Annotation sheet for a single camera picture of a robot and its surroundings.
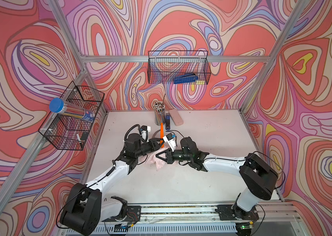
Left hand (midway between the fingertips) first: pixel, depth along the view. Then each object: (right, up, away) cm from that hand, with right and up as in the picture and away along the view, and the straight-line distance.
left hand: (165, 142), depth 78 cm
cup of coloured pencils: (-4, +16, +25) cm, 30 cm away
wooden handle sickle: (-9, +1, +24) cm, 26 cm away
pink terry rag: (-8, -8, -2) cm, 12 cm away
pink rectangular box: (+8, +15, +34) cm, 38 cm away
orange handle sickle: (-3, +8, +31) cm, 32 cm away
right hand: (-4, -9, -1) cm, 10 cm away
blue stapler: (+1, +12, +32) cm, 34 cm away
